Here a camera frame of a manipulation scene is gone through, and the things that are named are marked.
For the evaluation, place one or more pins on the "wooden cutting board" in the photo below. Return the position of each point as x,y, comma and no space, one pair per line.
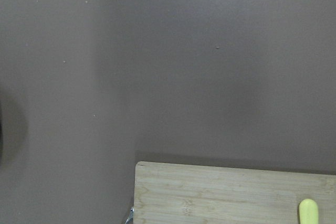
178,193

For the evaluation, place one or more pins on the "yellow plastic knife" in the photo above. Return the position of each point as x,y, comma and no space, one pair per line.
308,212

